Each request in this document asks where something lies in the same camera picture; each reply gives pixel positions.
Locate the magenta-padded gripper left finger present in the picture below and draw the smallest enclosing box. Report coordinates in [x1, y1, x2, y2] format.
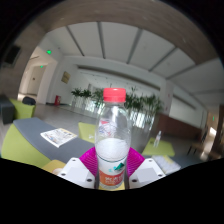
[57, 146, 99, 190]

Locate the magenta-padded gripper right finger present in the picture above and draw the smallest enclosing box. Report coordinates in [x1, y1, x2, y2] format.
[126, 146, 167, 190]

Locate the clear water bottle red cap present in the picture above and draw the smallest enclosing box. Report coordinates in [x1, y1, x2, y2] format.
[94, 87, 132, 190]

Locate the small clear drink bottle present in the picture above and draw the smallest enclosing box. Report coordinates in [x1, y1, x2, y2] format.
[153, 130, 163, 148]

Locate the white printed magazine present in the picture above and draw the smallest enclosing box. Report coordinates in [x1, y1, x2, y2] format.
[40, 127, 78, 149]

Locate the row of potted green plants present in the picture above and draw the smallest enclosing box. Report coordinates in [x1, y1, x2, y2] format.
[70, 87, 164, 128]

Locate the dark grey ottoman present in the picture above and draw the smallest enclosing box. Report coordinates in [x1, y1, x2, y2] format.
[0, 94, 16, 125]

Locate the framed wall picture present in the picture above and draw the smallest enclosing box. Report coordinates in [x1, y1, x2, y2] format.
[61, 71, 72, 84]

